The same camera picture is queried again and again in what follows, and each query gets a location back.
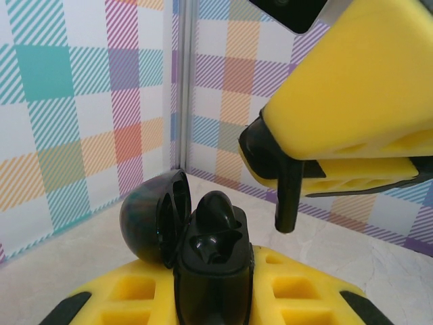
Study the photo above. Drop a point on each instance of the aluminium frame post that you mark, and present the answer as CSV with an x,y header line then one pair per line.
x,y
185,84

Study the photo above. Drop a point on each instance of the black earbud charging case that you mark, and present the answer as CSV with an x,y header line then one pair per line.
x,y
213,287

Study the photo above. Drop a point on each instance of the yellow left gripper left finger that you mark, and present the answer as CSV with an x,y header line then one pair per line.
x,y
101,304

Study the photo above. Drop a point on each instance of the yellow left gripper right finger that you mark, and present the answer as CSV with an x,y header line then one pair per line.
x,y
321,304

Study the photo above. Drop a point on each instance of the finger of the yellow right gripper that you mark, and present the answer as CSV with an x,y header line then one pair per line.
x,y
355,84
355,169

